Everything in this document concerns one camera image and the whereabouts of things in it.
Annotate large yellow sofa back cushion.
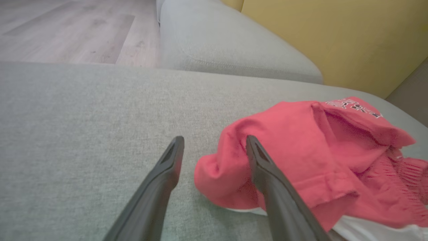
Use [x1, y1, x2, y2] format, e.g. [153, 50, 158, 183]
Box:
[241, 0, 428, 99]

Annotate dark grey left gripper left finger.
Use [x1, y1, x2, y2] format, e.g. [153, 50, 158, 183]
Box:
[102, 136, 185, 241]

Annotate narrow yellow sofa back cushion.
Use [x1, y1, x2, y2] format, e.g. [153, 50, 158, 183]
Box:
[221, 0, 245, 12]

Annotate red shorts with white stripes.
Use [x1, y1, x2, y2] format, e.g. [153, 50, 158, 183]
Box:
[334, 147, 428, 241]

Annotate red shorts with printed logo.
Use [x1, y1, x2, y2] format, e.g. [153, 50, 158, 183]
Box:
[194, 96, 417, 232]

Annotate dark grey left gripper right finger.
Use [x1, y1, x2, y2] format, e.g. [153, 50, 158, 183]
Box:
[246, 135, 332, 241]

